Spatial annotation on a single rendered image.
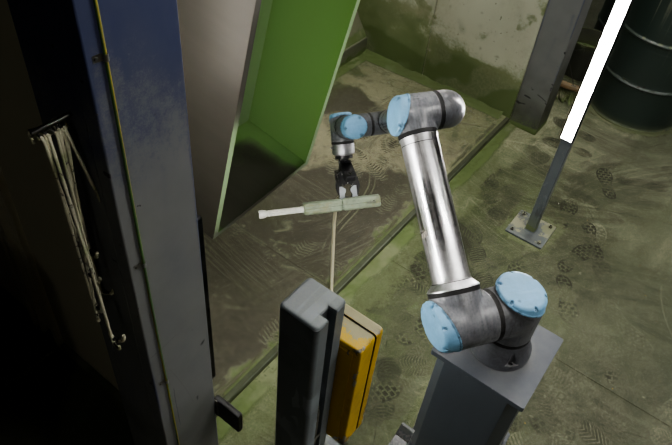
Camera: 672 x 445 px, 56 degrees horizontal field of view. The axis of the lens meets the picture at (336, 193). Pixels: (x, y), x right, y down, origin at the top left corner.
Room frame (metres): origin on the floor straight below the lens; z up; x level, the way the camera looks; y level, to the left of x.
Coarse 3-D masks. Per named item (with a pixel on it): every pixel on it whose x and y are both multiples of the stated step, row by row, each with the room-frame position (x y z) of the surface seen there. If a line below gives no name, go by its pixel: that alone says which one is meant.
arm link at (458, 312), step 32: (416, 96) 1.54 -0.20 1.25; (416, 128) 1.45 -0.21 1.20; (416, 160) 1.39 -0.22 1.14; (416, 192) 1.33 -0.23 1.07; (448, 192) 1.34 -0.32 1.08; (448, 224) 1.26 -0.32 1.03; (448, 256) 1.19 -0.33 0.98; (448, 288) 1.11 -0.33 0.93; (480, 288) 1.15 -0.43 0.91; (448, 320) 1.03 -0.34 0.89; (480, 320) 1.05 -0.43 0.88; (448, 352) 1.00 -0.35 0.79
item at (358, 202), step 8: (328, 200) 1.80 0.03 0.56; (336, 200) 1.80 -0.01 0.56; (344, 200) 1.81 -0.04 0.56; (352, 200) 1.81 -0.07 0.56; (360, 200) 1.82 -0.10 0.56; (368, 200) 1.83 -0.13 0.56; (376, 200) 1.83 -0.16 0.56; (288, 208) 1.75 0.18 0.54; (296, 208) 1.76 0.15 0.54; (304, 208) 1.76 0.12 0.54; (312, 208) 1.76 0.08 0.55; (320, 208) 1.77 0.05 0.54; (328, 208) 1.78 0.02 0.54; (336, 208) 1.78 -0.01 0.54; (344, 208) 1.79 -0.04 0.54; (352, 208) 1.80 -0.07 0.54; (360, 208) 1.81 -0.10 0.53; (264, 216) 1.71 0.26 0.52
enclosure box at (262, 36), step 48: (192, 0) 1.63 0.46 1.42; (240, 0) 1.54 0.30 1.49; (288, 0) 2.21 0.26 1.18; (336, 0) 2.10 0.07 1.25; (192, 48) 1.64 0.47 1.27; (240, 48) 1.54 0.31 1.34; (288, 48) 2.20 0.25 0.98; (336, 48) 2.09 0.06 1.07; (192, 96) 1.65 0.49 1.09; (240, 96) 1.55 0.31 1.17; (288, 96) 2.20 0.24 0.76; (192, 144) 1.65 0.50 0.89; (240, 144) 2.15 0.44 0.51; (288, 144) 2.19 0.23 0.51; (240, 192) 1.88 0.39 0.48
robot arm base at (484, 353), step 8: (488, 344) 1.10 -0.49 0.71; (496, 344) 1.09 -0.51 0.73; (528, 344) 1.12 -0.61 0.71; (472, 352) 1.12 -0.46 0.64; (480, 352) 1.10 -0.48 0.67; (488, 352) 1.09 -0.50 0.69; (496, 352) 1.08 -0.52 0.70; (504, 352) 1.08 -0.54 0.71; (512, 352) 1.08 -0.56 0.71; (520, 352) 1.09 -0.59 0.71; (528, 352) 1.11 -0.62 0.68; (480, 360) 1.09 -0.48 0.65; (488, 360) 1.08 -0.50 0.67; (496, 360) 1.07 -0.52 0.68; (504, 360) 1.07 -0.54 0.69; (512, 360) 1.08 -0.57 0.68; (520, 360) 1.08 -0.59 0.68; (496, 368) 1.06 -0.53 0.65; (504, 368) 1.06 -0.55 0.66; (512, 368) 1.07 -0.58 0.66
